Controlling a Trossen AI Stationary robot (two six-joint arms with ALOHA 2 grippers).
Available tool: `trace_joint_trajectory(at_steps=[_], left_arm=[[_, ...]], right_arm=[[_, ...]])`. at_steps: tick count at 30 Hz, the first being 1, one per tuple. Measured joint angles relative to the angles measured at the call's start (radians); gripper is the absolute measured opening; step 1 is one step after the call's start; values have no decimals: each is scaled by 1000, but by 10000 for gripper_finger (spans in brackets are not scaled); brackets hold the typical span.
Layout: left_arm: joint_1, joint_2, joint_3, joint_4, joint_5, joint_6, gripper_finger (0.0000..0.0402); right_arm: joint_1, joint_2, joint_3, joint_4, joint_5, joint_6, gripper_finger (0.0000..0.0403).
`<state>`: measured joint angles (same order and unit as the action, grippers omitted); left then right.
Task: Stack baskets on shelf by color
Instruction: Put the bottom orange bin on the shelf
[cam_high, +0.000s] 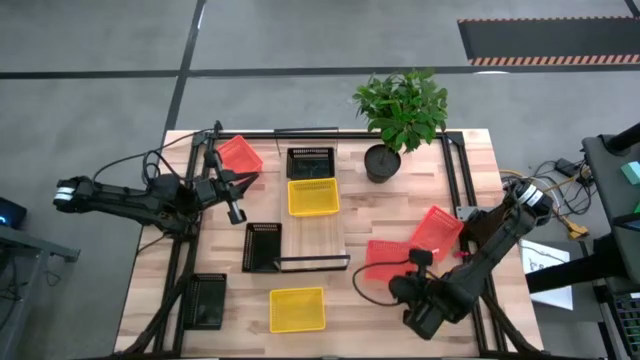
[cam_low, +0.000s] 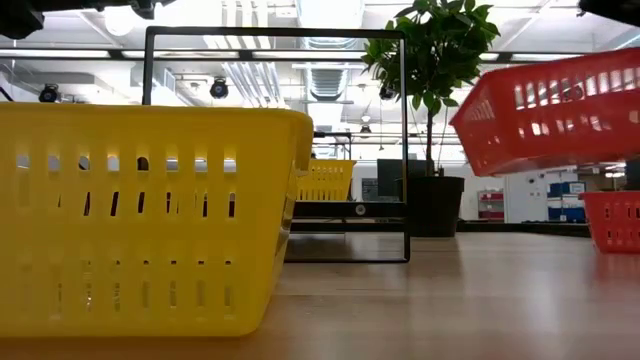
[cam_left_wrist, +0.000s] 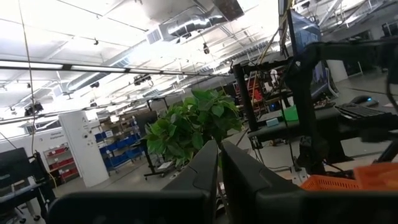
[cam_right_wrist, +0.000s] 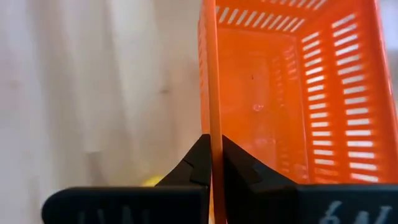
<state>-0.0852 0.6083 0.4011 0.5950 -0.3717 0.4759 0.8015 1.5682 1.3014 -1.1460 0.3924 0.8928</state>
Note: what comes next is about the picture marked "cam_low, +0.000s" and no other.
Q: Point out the yellow plastic slotted basket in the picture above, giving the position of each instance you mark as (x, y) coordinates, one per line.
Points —
(150, 130)
(325, 180)

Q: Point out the green potted plant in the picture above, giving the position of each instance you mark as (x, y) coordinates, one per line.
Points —
(440, 50)

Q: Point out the black monitor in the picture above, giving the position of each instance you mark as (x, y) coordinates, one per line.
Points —
(390, 180)

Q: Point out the black aluminium rig frame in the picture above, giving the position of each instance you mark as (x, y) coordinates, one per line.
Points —
(525, 229)

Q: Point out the red plastic slotted basket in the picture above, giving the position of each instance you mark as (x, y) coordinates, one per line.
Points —
(500, 145)
(615, 240)

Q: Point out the black ceiling spotlight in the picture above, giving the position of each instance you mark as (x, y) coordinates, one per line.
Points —
(218, 89)
(48, 93)
(387, 93)

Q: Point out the blue storage bin stack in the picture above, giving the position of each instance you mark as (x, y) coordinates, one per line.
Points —
(565, 212)

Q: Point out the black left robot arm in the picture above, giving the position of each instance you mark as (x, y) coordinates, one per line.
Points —
(20, 20)

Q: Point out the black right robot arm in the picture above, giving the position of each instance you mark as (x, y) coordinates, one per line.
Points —
(615, 10)

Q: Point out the shelf with red bins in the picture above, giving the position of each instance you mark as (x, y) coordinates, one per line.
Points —
(491, 205)

